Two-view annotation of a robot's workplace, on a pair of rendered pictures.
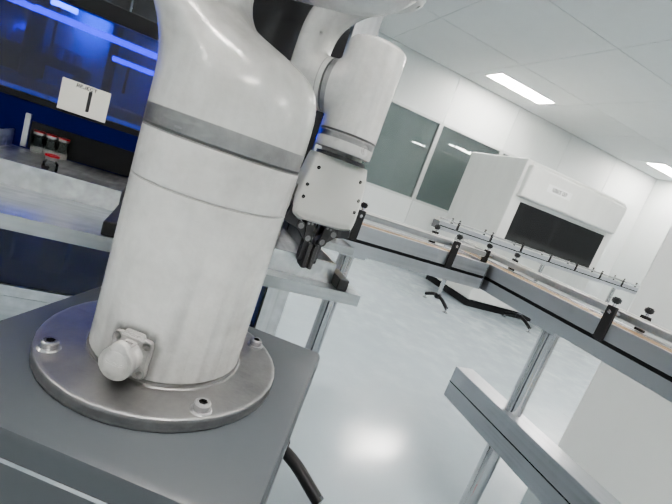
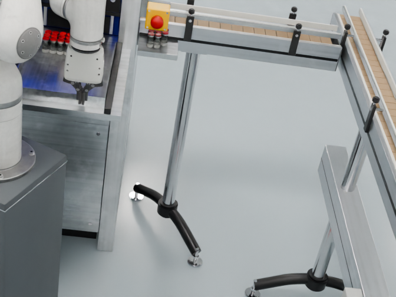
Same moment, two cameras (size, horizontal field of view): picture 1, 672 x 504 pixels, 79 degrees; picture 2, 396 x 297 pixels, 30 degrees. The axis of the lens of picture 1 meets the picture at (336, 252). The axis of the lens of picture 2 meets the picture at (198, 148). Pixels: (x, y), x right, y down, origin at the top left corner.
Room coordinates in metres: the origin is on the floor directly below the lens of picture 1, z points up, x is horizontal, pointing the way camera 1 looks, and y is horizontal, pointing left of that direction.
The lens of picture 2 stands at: (-0.92, -0.77, 1.98)
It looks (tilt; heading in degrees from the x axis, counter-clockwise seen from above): 34 degrees down; 17
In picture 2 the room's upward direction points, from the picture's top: 10 degrees clockwise
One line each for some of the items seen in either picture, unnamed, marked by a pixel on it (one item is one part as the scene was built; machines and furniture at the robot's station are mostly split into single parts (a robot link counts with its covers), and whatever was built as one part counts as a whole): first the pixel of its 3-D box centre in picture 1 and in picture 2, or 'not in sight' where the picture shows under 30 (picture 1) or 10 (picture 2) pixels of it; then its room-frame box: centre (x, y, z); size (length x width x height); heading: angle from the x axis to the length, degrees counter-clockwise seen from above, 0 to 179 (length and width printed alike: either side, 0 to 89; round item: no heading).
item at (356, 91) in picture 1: (361, 90); (86, 10); (0.61, 0.04, 1.18); 0.09 x 0.08 x 0.13; 77
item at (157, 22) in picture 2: not in sight; (157, 21); (1.03, 0.02, 0.99); 0.04 x 0.04 x 0.04; 23
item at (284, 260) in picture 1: (245, 228); (66, 67); (0.76, 0.18, 0.90); 0.34 x 0.26 x 0.04; 23
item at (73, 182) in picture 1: (57, 164); not in sight; (0.73, 0.54, 0.90); 0.34 x 0.26 x 0.04; 23
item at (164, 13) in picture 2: not in sight; (157, 15); (1.07, 0.04, 1.00); 0.08 x 0.07 x 0.07; 23
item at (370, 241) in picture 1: (396, 237); (240, 29); (1.31, -0.17, 0.92); 0.69 x 0.15 x 0.16; 113
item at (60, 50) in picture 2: not in sight; (71, 48); (0.86, 0.22, 0.90); 0.18 x 0.02 x 0.05; 113
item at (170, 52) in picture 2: (324, 239); (158, 45); (1.11, 0.04, 0.87); 0.14 x 0.13 x 0.02; 23
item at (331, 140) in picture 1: (345, 147); (86, 40); (0.61, 0.04, 1.09); 0.09 x 0.08 x 0.03; 113
